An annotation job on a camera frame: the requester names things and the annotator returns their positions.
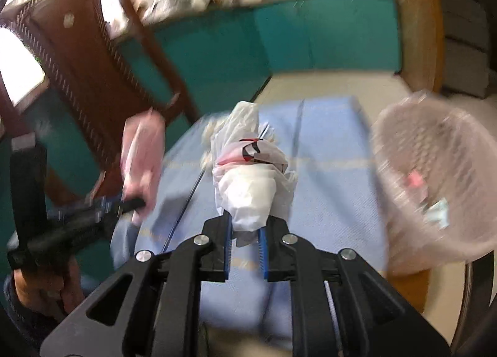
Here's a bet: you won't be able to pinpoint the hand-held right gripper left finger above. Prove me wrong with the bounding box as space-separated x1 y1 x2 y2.
39 215 234 357

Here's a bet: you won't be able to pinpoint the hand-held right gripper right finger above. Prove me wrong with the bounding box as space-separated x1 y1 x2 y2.
259 216 453 357

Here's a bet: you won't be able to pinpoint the white dish rack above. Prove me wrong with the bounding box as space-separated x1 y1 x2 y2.
149 0 179 16

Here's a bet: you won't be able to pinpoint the teal kitchen base cabinets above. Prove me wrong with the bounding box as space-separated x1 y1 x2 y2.
0 0 402 276

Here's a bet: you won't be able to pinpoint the white plastic bag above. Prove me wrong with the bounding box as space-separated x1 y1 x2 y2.
202 101 299 247

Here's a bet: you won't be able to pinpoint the blue tablecloth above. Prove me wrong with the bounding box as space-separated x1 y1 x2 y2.
111 95 391 346

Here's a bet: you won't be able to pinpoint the pink plastic wastebasket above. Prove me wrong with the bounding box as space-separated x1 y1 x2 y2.
371 91 494 276

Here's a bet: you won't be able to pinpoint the person's left hand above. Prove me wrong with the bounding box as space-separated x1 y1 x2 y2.
13 252 84 315

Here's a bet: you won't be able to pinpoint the carved wooden chair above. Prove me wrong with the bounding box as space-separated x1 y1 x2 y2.
0 0 198 206

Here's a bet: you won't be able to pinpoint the deep pink plastic bag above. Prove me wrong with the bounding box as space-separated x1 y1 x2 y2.
406 171 426 189

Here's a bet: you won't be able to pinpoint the light pink plastic bag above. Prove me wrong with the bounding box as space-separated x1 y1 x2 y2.
121 111 167 226

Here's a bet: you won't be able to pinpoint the person's left forearm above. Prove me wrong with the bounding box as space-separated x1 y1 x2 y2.
2 275 53 346

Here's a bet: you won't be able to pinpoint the wooden framed glass door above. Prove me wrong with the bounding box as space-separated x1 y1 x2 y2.
369 0 445 94

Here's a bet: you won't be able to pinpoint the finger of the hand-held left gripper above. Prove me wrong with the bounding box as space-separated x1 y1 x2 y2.
87 195 146 222

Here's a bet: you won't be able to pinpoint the grey refrigerator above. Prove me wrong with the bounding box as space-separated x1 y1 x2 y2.
439 0 492 99

